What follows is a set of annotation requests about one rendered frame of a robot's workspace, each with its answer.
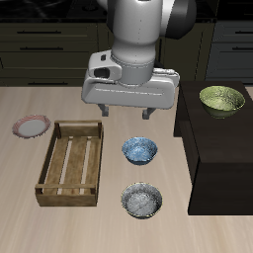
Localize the dark wooden cabinet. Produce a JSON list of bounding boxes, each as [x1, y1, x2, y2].
[[173, 80, 253, 216]]

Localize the wooden slat tray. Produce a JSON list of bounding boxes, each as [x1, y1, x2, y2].
[[35, 120, 105, 208]]

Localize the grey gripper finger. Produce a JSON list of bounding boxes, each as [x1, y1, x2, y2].
[[141, 107, 156, 121], [97, 103, 111, 118]]

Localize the grey black bowl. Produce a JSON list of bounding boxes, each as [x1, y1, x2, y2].
[[121, 182, 164, 220]]

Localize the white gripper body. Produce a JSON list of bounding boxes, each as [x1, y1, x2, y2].
[[81, 67, 181, 111]]

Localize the green bowl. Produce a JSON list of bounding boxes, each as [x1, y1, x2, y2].
[[199, 85, 246, 120]]

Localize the blue bowl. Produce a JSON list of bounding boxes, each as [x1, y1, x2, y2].
[[121, 136, 159, 166]]

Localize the dark kitchen cupboards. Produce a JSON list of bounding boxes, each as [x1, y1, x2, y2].
[[0, 0, 253, 88]]

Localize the red rimmed white plate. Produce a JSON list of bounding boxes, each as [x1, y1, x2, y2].
[[12, 114, 52, 139]]

